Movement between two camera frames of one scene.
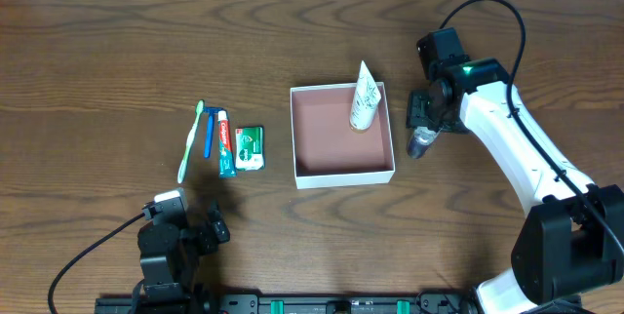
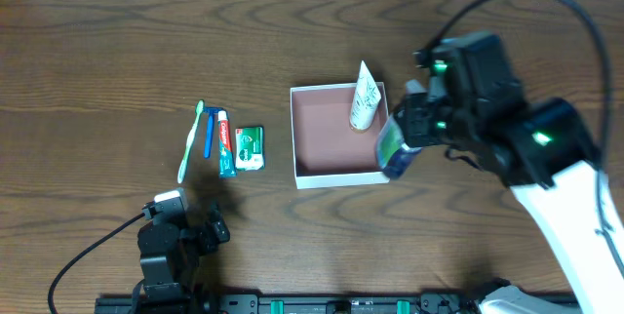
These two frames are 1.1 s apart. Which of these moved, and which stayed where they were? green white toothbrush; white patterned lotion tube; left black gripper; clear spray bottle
Moved: clear spray bottle
Stayed: green white toothbrush; white patterned lotion tube; left black gripper
